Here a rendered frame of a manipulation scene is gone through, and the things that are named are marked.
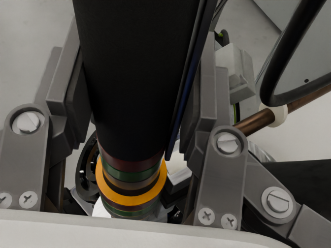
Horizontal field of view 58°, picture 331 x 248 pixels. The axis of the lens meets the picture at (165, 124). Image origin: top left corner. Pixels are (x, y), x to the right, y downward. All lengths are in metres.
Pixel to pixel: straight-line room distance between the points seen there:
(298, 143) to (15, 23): 2.25
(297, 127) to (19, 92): 1.78
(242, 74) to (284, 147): 0.17
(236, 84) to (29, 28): 2.02
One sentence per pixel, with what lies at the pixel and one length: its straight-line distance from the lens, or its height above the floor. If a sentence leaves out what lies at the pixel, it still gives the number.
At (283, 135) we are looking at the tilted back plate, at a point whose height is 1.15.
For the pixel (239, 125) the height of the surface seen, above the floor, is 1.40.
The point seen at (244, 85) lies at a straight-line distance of 0.62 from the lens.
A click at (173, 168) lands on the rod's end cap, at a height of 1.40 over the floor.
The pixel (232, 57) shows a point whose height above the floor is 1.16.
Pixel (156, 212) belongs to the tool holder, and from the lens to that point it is 0.28.
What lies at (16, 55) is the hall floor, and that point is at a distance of 2.31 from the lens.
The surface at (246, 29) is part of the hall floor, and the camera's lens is 2.62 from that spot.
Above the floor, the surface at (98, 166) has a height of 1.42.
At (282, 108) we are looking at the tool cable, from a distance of 0.26.
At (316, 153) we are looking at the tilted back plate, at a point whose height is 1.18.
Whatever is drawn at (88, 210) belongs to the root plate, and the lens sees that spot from 0.52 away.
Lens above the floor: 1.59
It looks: 58 degrees down
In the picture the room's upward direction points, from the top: 12 degrees clockwise
